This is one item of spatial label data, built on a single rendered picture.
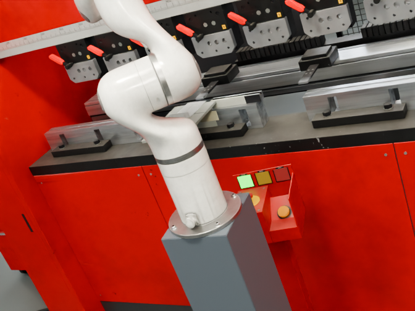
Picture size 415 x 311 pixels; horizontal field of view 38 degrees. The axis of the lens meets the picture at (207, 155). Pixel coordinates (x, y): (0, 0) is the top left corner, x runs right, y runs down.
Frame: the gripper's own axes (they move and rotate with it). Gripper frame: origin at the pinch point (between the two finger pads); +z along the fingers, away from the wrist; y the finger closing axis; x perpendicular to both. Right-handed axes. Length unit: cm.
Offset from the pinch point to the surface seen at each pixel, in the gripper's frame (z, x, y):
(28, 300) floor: 55, -178, -100
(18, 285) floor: 49, -189, -118
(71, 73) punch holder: -17, -47, -51
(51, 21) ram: -36, -37, -49
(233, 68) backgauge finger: 23, 2, -59
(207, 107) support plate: 24.5, -9.2, -29.9
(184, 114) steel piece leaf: 20.5, -16.2, -26.0
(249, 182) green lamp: 48.7, -9.2, -5.1
